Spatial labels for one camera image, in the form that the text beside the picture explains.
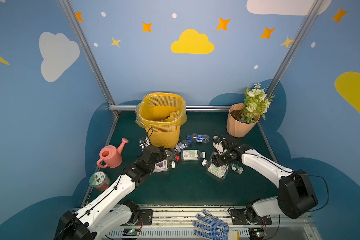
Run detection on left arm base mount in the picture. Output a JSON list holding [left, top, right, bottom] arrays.
[[120, 200, 153, 226]]

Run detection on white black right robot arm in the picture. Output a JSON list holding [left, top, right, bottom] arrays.
[[212, 135, 318, 224]]

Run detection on red-label red-cap water bottle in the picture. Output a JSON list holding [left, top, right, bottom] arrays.
[[166, 150, 180, 162]]

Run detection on blue dotted work glove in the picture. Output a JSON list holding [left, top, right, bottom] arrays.
[[193, 209, 240, 240]]

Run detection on pink watering can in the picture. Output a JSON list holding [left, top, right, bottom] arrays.
[[97, 138, 129, 169]]

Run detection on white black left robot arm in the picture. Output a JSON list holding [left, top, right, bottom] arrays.
[[54, 145, 167, 240]]

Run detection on yellow slatted waste bin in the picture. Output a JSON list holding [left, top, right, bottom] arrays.
[[137, 92, 184, 150]]

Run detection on purple grape label bottle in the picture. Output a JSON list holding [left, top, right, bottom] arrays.
[[153, 160, 176, 173]]

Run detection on round jar floral lid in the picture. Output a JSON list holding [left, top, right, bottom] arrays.
[[89, 171, 111, 191]]

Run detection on clear green-label white-cap bottle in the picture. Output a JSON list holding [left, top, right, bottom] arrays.
[[181, 150, 206, 161]]

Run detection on pink ribbed flower pot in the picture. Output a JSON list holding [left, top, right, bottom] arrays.
[[227, 103, 260, 138]]

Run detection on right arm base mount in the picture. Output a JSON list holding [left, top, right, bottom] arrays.
[[228, 207, 272, 225]]

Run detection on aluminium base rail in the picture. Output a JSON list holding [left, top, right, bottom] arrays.
[[103, 205, 322, 240]]

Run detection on clear bottle green cap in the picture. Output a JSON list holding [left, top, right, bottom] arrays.
[[230, 163, 244, 175]]

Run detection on yellow plastic bin liner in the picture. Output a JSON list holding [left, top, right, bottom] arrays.
[[135, 93, 188, 128]]

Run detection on white green artificial flowers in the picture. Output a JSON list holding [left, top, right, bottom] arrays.
[[239, 83, 275, 124]]

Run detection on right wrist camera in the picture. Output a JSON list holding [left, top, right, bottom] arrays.
[[213, 136, 226, 155]]

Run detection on clear blue-label water bottle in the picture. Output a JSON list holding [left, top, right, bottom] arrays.
[[187, 134, 210, 144]]

